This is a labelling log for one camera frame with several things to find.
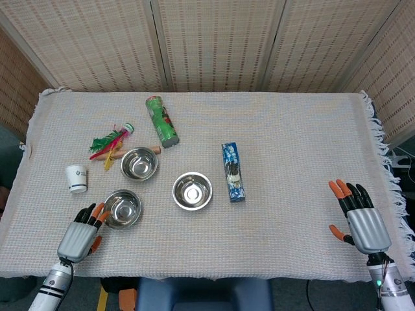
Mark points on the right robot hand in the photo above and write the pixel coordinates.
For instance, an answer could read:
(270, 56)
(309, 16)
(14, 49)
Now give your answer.
(368, 226)

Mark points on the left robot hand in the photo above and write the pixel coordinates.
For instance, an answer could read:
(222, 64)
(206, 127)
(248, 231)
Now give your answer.
(76, 238)

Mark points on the small metal bowl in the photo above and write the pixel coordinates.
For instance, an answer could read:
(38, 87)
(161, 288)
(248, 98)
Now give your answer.
(126, 207)
(139, 165)
(192, 191)

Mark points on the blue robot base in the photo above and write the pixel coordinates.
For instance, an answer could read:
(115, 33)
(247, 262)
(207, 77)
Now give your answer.
(204, 294)

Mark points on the white paper cup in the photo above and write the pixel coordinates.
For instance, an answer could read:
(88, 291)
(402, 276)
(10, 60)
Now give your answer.
(77, 178)

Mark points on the orange block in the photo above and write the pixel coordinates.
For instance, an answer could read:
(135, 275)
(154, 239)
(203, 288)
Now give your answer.
(127, 299)

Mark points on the colourful feather shuttlecock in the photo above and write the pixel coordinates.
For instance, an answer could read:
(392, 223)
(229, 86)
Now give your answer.
(107, 142)

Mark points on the wooden rolling stick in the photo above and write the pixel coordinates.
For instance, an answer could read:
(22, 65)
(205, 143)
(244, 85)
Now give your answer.
(157, 149)

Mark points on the beige woven tablecloth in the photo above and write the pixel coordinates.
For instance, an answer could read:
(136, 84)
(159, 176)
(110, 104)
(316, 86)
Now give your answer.
(275, 129)

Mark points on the green chips can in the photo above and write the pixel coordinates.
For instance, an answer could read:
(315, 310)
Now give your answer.
(162, 123)

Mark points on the blue cookie package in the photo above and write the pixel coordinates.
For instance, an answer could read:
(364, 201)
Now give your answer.
(232, 171)

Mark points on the woven bamboo screen panel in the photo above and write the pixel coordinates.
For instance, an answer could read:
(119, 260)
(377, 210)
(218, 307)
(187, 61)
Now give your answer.
(217, 45)
(16, 87)
(90, 45)
(324, 45)
(395, 71)

